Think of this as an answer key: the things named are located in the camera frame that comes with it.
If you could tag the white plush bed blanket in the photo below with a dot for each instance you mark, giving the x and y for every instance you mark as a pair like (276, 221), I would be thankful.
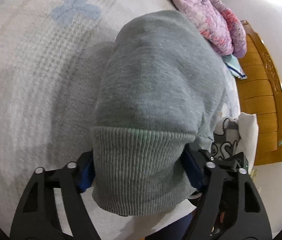
(52, 55)

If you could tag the wooden headboard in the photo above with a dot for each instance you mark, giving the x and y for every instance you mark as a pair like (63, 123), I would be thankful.
(261, 94)

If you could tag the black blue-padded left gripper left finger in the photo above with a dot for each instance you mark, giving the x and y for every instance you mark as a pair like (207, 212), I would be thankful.
(36, 216)

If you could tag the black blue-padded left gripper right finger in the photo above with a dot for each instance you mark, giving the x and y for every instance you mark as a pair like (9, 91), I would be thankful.
(230, 206)

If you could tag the grey sweatshirt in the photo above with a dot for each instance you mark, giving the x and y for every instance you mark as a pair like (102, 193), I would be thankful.
(163, 88)

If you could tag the folded white printed clothes stack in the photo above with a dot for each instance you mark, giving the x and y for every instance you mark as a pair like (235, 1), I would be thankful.
(232, 136)

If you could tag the teal striped pillow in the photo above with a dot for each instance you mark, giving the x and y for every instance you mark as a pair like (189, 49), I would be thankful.
(234, 66)

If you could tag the pink purple floral quilt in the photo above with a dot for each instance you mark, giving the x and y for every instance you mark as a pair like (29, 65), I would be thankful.
(217, 24)

